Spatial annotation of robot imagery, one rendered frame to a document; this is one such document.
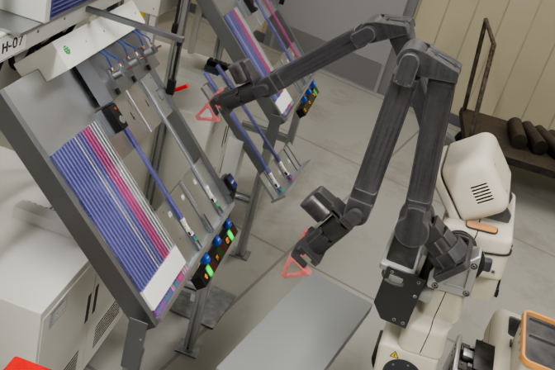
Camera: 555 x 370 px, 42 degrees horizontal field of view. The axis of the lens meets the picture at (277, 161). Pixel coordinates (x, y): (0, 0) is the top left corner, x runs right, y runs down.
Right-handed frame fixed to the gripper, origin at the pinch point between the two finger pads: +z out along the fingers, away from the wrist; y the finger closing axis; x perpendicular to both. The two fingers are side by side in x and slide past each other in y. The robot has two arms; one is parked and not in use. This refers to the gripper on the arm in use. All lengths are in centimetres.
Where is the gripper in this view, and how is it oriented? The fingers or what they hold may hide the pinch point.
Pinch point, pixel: (203, 111)
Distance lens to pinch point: 230.2
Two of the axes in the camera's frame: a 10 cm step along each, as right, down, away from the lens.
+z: -8.7, 3.2, 3.9
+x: 4.4, 8.5, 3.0
